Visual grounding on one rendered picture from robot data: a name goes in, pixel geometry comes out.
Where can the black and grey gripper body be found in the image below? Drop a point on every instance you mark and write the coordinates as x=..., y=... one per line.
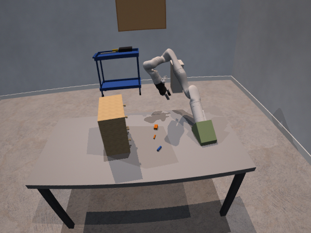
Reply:
x=159, y=83

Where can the wooden chest of drawers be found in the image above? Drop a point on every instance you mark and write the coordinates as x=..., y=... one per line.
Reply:
x=112, y=125

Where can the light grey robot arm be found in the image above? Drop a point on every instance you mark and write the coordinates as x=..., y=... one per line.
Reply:
x=191, y=92

